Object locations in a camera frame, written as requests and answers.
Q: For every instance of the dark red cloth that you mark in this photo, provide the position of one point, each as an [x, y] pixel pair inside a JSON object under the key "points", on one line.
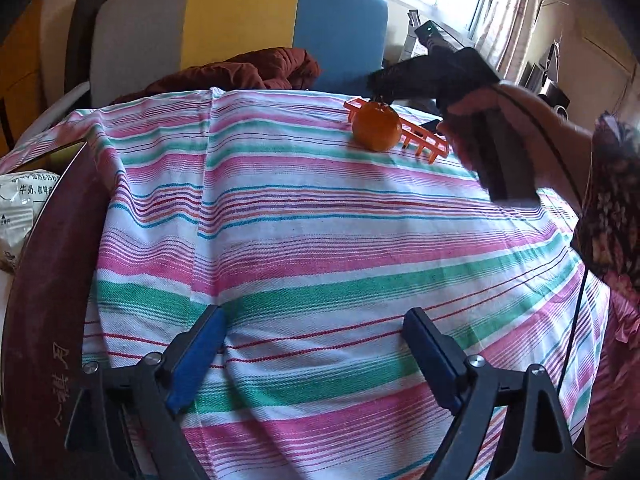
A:
{"points": [[240, 72]]}

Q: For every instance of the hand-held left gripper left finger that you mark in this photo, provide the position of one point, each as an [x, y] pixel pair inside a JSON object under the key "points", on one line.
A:
{"points": [[195, 360]]}

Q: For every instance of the person's right hand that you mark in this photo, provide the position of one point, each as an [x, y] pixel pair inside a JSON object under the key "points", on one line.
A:
{"points": [[530, 110]]}

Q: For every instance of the striped sheer curtain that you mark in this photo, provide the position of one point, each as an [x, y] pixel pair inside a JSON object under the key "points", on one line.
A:
{"points": [[510, 15]]}

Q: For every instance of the dark floral sleeve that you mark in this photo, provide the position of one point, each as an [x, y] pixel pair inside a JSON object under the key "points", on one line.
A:
{"points": [[615, 200]]}

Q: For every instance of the square gold-lined tin container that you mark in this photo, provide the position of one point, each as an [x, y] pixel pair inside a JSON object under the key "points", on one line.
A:
{"points": [[45, 310]]}

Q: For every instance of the orange tangerine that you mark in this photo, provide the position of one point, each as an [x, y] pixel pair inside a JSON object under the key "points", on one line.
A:
{"points": [[377, 127]]}

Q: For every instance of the pink patterned clothing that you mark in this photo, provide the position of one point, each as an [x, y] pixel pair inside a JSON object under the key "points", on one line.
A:
{"points": [[620, 360]]}

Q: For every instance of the black appliance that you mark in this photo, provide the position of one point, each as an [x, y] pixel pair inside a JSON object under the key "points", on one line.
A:
{"points": [[547, 80]]}

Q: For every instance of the white printed packet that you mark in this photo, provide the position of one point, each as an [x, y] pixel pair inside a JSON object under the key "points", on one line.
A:
{"points": [[20, 220]]}

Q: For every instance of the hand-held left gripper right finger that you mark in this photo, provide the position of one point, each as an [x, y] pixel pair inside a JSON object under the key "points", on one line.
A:
{"points": [[435, 360]]}

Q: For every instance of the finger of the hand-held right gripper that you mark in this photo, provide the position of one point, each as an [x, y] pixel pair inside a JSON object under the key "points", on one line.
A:
{"points": [[400, 77]]}

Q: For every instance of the wooden panel cabinet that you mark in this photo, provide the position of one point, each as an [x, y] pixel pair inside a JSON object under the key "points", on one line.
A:
{"points": [[20, 60]]}

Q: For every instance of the person's right forearm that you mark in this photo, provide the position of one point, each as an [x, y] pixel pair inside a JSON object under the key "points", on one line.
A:
{"points": [[565, 160]]}

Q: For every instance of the striped pink green tablecloth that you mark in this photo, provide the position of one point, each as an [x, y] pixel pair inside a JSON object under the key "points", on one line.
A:
{"points": [[300, 220]]}

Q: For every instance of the black rolled mat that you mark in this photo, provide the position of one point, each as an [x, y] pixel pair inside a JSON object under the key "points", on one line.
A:
{"points": [[82, 25]]}

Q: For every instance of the grey yellow blue chair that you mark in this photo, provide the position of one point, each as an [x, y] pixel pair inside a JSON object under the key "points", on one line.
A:
{"points": [[150, 35]]}

